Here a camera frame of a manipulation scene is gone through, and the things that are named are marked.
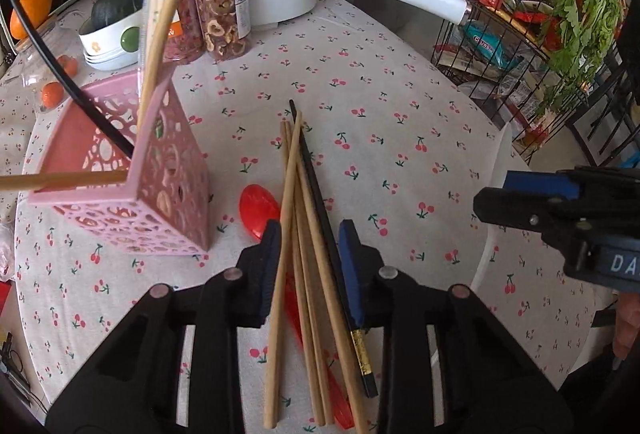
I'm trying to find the dark green squash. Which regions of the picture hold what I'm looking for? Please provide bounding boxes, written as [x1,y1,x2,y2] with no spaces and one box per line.
[91,0,143,30]

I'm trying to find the black chopstick gold band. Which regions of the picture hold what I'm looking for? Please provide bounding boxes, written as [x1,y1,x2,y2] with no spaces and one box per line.
[288,99,380,398]

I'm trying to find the white bowl stack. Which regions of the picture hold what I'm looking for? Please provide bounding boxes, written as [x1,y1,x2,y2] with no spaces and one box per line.
[78,10,142,72]

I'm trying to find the black chopstick in basket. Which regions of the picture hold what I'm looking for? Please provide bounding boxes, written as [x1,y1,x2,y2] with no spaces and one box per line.
[9,0,134,159]

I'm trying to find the red plastic spoon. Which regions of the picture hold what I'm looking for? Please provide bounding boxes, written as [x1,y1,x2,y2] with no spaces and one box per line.
[239,185,355,430]

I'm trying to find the wooden chopstick upright basket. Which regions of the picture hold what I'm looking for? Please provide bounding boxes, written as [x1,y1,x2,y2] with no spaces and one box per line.
[137,0,179,131]

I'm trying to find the black wire rack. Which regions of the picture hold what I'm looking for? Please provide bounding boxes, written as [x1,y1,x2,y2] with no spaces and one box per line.
[432,0,639,165]

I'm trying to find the green leafy vegetables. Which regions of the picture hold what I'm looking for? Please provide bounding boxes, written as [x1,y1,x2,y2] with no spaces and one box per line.
[544,0,625,111]

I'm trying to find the cherry print tablecloth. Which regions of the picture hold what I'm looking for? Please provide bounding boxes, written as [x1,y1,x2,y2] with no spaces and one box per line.
[11,0,599,400]

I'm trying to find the glass jar with tangerines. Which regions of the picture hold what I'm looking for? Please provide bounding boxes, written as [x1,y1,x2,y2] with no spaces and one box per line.
[18,16,84,113]

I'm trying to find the jar of red snacks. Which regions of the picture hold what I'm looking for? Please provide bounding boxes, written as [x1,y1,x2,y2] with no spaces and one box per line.
[163,0,204,65]

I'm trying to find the pink perforated utensil basket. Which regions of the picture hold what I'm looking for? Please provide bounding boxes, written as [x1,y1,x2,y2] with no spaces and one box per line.
[28,68,209,255]

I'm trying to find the jar of dried fruit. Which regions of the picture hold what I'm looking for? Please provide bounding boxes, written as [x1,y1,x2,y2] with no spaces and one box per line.
[196,0,252,62]

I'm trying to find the orange pumpkin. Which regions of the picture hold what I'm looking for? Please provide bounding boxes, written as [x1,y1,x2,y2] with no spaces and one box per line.
[10,0,53,40]

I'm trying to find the wooden chopstick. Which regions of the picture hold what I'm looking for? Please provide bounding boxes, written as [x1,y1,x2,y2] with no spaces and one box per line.
[295,176,333,425]
[284,114,368,433]
[262,110,303,430]
[0,171,128,191]
[278,121,327,427]

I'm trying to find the person's right hand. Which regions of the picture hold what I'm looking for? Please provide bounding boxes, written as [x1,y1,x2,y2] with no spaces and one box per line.
[613,292,640,359]

